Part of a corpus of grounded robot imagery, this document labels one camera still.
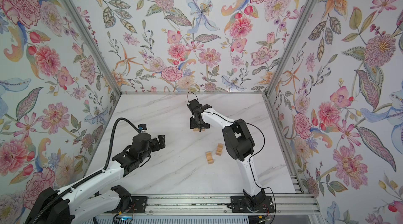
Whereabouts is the aluminium corner post right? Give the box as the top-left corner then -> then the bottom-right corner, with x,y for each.
266,0 -> 318,98

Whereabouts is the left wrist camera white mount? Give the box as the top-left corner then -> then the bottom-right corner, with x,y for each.
138,124 -> 148,133

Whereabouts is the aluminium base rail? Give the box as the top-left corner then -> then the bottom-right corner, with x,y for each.
131,193 -> 320,217

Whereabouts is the black corrugated cable conduit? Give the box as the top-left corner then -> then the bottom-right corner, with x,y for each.
29,117 -> 141,224

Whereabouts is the plain wood block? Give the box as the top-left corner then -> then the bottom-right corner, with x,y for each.
193,128 -> 205,132

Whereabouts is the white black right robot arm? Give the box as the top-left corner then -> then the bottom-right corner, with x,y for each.
187,99 -> 266,212

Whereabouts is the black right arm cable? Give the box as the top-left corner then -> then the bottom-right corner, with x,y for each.
187,91 -> 277,224

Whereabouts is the aluminium corner post left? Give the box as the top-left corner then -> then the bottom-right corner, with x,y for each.
60,0 -> 122,99

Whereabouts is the wood arch block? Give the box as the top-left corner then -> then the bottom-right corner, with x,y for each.
206,152 -> 214,164
216,144 -> 224,156

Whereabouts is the aluminium corner post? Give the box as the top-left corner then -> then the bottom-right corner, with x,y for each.
266,0 -> 318,98
60,0 -> 122,99

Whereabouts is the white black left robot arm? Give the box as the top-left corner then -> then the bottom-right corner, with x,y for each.
25,133 -> 165,224

